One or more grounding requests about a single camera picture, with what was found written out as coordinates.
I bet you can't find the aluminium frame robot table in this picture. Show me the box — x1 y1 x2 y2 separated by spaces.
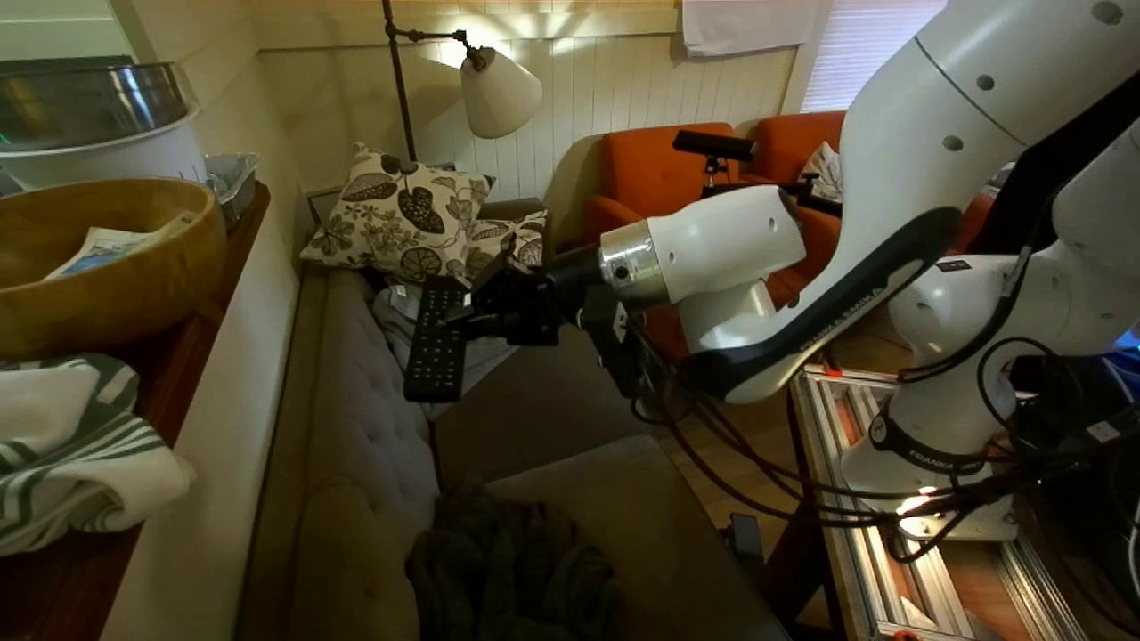
794 359 1140 641

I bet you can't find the white cloth on armchair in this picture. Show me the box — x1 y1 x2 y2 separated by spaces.
799 139 847 206

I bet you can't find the small leaf-print pillow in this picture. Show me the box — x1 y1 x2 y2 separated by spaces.
461 206 556 288

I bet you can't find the dark crumpled cloth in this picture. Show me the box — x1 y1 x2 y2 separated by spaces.
404 475 624 641

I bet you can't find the hanging white cloth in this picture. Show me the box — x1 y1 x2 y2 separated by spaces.
676 0 834 61

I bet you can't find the floor lamp with white shade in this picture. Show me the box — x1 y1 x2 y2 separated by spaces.
377 0 544 163

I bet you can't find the dark wooden shelf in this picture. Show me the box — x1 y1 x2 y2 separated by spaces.
0 176 275 641

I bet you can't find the orange armchair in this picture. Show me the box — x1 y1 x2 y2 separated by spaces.
541 108 999 359

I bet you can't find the white green striped towel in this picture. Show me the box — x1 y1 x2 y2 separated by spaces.
0 349 195 561

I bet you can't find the large wooden bowl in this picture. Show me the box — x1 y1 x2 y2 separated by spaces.
0 176 232 359

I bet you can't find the white round pot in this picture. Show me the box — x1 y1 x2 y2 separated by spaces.
0 113 208 193

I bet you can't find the large leaf-print pillow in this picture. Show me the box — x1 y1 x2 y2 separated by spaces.
294 139 496 288

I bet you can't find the paper sheet in bowl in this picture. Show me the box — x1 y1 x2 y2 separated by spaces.
40 209 193 286

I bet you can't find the light grey blanket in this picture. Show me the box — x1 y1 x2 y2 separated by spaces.
370 277 524 424

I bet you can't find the grey-brown tufted couch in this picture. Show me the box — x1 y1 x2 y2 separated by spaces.
236 189 790 641

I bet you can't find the glass dish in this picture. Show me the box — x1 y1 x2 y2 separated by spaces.
204 151 259 226

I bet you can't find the black remote controller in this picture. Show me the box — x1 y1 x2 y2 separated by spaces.
402 273 473 405

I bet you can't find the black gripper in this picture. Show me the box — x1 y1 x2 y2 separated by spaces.
439 247 606 349

